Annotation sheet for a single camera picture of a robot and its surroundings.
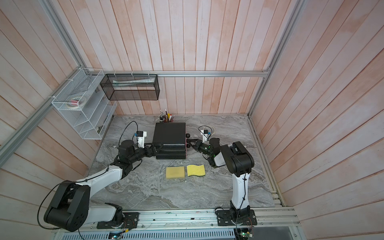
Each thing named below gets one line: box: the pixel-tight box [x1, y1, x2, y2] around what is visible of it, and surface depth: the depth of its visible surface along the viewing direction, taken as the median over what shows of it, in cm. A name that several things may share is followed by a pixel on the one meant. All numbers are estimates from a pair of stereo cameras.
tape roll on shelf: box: [67, 97, 85, 109], surface depth 75 cm
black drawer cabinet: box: [152, 122, 186, 160], surface depth 90 cm
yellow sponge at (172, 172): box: [166, 166, 185, 179], surface depth 90 cm
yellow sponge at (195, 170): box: [186, 164, 206, 177], surface depth 90 cm
